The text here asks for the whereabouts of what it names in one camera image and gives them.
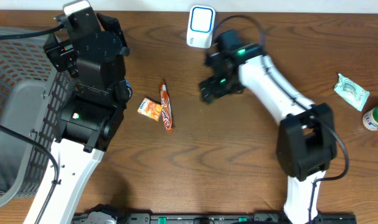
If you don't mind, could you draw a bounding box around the green lid white jar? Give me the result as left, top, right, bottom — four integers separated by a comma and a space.
362, 106, 378, 131

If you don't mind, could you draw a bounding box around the orange snack packet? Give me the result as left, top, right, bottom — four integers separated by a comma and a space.
137, 98, 162, 121

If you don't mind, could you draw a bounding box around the white barcode scanner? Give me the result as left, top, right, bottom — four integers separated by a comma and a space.
186, 5, 216, 49

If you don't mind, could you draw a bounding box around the teal wet wipes pack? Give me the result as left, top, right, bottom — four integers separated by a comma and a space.
334, 73, 370, 111

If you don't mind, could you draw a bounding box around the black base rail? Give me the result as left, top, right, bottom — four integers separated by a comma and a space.
72, 203, 357, 224

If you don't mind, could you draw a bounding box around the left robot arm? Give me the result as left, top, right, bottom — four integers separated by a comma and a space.
25, 1, 132, 223

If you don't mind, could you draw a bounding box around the red orange candy bar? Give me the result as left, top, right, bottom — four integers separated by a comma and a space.
159, 80, 173, 132

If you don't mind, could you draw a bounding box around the grey plastic basket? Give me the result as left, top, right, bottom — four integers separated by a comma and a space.
0, 35, 72, 207

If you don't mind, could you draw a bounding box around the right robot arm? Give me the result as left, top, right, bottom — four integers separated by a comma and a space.
199, 30, 337, 223

